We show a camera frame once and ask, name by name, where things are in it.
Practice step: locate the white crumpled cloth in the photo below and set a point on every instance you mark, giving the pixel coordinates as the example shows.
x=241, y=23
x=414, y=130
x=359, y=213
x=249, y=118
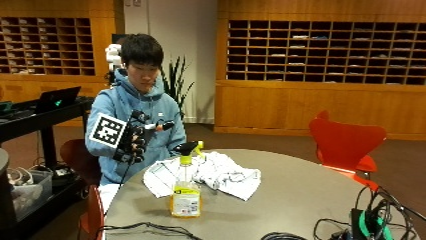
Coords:
x=221, y=176

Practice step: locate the black cart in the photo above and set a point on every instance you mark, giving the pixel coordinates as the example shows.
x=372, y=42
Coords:
x=40, y=120

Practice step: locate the small wooden pigeonhole shelf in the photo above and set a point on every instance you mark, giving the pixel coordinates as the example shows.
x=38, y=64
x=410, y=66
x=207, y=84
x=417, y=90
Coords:
x=44, y=46

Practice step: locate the bright red chair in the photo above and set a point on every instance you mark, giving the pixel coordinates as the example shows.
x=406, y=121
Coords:
x=344, y=143

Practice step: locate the white robot head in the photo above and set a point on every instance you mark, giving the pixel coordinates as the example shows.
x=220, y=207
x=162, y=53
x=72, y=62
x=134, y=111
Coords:
x=114, y=55

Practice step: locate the black and green device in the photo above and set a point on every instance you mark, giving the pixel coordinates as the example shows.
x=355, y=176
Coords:
x=367, y=225

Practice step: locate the dark red chair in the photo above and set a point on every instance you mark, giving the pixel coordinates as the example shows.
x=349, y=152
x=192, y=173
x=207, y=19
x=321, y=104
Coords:
x=82, y=160

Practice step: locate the yellow spray bottle black trigger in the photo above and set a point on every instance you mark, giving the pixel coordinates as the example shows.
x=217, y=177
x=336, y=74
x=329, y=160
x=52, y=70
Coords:
x=185, y=190

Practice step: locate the black laptop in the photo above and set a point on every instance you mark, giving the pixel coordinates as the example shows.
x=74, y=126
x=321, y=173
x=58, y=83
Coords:
x=58, y=99

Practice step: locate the grey storage bin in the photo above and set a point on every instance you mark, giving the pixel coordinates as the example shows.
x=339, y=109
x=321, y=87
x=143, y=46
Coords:
x=31, y=193

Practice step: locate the red chair with thin backrest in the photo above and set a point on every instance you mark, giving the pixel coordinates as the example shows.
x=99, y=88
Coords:
x=94, y=213

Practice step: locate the the person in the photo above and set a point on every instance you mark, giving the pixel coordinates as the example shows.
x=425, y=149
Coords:
x=134, y=100

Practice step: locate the wide wooden pigeonhole shelf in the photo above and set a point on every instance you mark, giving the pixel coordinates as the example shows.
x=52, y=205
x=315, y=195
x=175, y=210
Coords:
x=327, y=51

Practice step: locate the white cube of black markers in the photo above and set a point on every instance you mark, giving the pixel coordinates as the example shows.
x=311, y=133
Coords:
x=108, y=130

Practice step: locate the green potted plant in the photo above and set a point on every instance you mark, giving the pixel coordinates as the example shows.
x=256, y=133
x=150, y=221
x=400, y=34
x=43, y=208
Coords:
x=175, y=83

